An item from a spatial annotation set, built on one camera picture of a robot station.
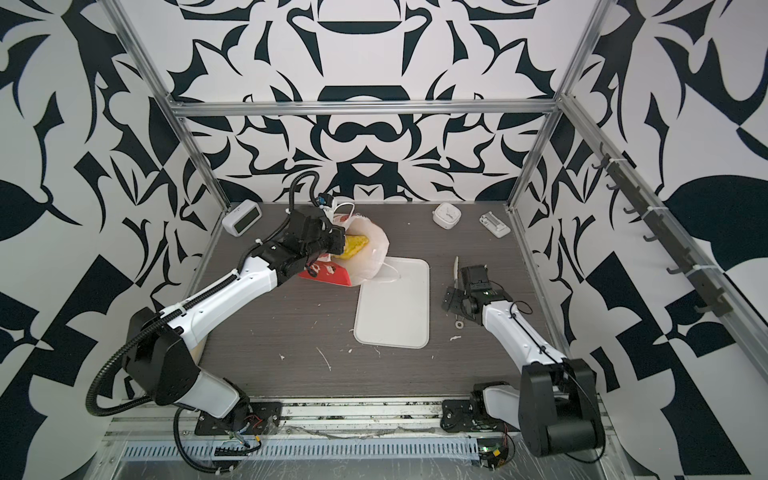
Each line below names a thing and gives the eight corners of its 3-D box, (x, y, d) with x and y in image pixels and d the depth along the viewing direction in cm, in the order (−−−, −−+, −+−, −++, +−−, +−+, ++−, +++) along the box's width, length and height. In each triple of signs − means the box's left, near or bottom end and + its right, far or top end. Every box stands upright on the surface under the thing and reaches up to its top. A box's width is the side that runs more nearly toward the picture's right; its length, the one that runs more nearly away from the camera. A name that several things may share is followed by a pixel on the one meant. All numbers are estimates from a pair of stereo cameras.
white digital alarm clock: (229, 235, 113) (220, 220, 107) (252, 212, 120) (245, 197, 114) (240, 240, 111) (232, 225, 105) (263, 217, 119) (257, 202, 112)
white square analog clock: (427, 218, 117) (427, 213, 115) (444, 204, 122) (445, 199, 119) (447, 232, 113) (448, 227, 110) (464, 217, 117) (465, 212, 115)
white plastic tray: (354, 347, 88) (353, 344, 86) (360, 261, 106) (359, 257, 104) (435, 347, 88) (437, 344, 86) (426, 261, 106) (427, 257, 104)
